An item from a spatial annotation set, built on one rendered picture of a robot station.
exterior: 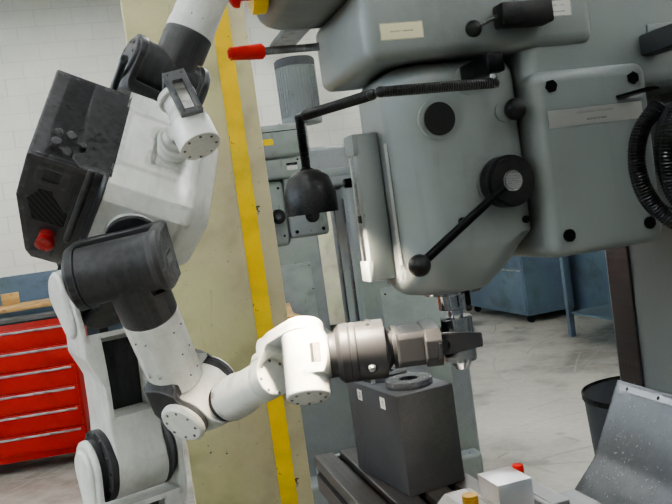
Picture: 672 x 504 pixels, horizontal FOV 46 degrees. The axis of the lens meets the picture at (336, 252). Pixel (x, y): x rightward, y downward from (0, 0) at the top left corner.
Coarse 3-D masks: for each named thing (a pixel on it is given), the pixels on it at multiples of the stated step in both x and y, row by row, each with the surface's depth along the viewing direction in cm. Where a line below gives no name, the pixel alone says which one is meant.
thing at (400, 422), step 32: (352, 384) 160; (384, 384) 153; (416, 384) 146; (448, 384) 146; (352, 416) 162; (384, 416) 148; (416, 416) 144; (448, 416) 146; (384, 448) 150; (416, 448) 144; (448, 448) 146; (384, 480) 152; (416, 480) 144; (448, 480) 146
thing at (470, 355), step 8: (448, 328) 116; (456, 328) 115; (464, 328) 115; (472, 328) 116; (464, 352) 115; (472, 352) 116; (448, 360) 116; (456, 360) 116; (464, 360) 115; (472, 360) 116
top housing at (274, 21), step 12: (276, 0) 106; (288, 0) 104; (300, 0) 105; (312, 0) 106; (324, 0) 107; (336, 0) 107; (276, 12) 110; (288, 12) 110; (300, 12) 111; (312, 12) 112; (324, 12) 113; (264, 24) 117; (276, 24) 116; (288, 24) 117; (300, 24) 118; (312, 24) 119
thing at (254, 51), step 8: (232, 48) 117; (240, 48) 117; (248, 48) 117; (256, 48) 118; (264, 48) 118; (272, 48) 119; (280, 48) 119; (288, 48) 120; (296, 48) 120; (304, 48) 120; (312, 48) 121; (232, 56) 117; (240, 56) 117; (248, 56) 118; (256, 56) 118; (264, 56) 119
